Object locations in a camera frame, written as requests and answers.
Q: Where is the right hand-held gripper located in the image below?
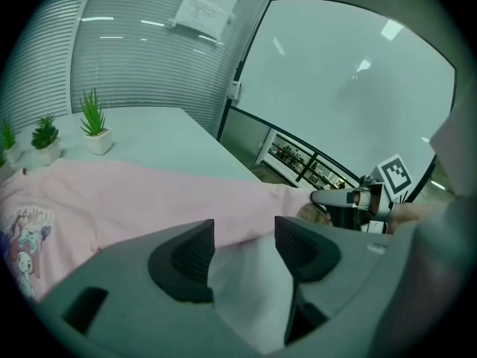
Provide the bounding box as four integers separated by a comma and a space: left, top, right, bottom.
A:
311, 154, 413, 234

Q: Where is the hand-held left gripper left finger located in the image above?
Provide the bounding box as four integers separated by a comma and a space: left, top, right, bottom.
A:
37, 219, 262, 356

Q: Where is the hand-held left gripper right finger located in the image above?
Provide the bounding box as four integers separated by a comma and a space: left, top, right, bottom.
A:
274, 216, 418, 346

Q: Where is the pink cartoon print sweatshirt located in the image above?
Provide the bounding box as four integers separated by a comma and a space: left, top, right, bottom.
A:
0, 158, 321, 301

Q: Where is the person's right forearm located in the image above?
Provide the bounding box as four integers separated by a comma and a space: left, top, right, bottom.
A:
391, 202, 448, 234

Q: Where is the large whiteboard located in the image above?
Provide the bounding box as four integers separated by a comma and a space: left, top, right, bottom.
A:
219, 0, 458, 216

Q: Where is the tall spiky potted plant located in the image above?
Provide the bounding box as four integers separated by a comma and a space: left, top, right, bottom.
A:
79, 87, 113, 156

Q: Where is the dark green succulent plant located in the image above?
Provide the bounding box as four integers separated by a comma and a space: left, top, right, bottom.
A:
31, 114, 63, 166

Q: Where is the bushy green potted plant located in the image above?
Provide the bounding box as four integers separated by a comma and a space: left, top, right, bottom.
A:
0, 119, 20, 163

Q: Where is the white paper notice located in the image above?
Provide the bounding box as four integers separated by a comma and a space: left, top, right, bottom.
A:
167, 0, 243, 46

